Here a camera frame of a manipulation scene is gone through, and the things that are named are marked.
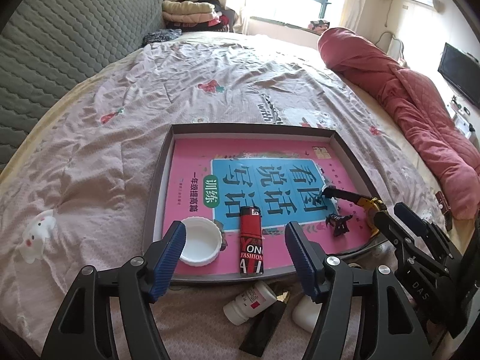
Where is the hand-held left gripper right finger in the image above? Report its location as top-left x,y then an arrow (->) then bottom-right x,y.
285,221 -> 428,360

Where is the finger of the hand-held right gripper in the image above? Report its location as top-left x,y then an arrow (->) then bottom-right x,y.
394,202 -> 464,260
373,210 -> 451,284

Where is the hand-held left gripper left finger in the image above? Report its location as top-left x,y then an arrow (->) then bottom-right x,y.
47,221 -> 187,360

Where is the white round plastic lid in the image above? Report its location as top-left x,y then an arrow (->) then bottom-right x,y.
179,217 -> 223,268

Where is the yellow black tape measure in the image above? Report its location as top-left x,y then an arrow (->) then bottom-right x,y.
318,185 -> 389,237

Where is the white earbuds case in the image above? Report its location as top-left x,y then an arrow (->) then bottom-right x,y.
292,296 -> 323,332

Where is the black hair clip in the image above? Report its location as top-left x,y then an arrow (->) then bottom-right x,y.
325,213 -> 353,238

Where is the red lighter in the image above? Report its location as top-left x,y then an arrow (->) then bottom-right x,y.
238,206 -> 265,275

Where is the white pill bottle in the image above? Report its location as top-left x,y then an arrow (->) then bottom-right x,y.
223,281 -> 283,325

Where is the grey cardboard box tray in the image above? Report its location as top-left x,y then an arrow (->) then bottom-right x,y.
142,123 -> 387,289

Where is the black lipstick tube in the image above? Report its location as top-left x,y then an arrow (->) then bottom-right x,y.
238,289 -> 291,358

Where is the red quilted blanket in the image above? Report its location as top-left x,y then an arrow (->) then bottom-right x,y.
317,27 -> 480,220

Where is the pink and blue book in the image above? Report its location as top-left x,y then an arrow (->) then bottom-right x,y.
162,138 -> 376,276

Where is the clutter on television stand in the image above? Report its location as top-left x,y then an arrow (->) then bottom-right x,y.
450,95 -> 478,136

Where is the black television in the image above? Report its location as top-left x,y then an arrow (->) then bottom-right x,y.
438,42 -> 480,108

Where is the floral cloth on windowsill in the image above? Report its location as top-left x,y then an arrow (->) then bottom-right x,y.
307,19 -> 331,35

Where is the cream curtain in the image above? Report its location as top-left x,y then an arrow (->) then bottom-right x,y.
330,0 -> 380,43
212,0 -> 271,35

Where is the dark patterned cloth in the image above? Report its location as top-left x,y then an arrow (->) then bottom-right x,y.
142,28 -> 183,46

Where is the grey quilted headboard cover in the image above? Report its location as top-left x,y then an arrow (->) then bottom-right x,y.
0,0 -> 166,166

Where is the pile of dark clothes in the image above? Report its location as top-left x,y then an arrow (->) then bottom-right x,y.
199,0 -> 238,33

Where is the dark brown strap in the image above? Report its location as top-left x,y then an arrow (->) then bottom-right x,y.
435,191 -> 452,230

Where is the white cable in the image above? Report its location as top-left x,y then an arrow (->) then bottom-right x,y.
375,32 -> 408,67

